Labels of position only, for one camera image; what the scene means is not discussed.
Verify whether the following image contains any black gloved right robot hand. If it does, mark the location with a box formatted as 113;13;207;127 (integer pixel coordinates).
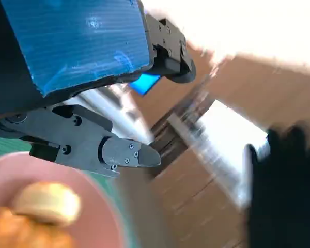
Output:
244;123;310;248

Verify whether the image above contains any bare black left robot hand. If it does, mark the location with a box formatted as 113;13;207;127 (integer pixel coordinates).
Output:
0;0;197;179

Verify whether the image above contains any pink bowl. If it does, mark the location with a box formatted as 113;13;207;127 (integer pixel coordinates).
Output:
0;152;125;248

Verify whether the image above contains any round toy bread bun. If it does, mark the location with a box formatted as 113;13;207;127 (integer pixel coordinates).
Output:
12;180;82;228

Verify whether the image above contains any long orange toy bread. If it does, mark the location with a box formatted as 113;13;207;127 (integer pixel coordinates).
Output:
0;206;75;248

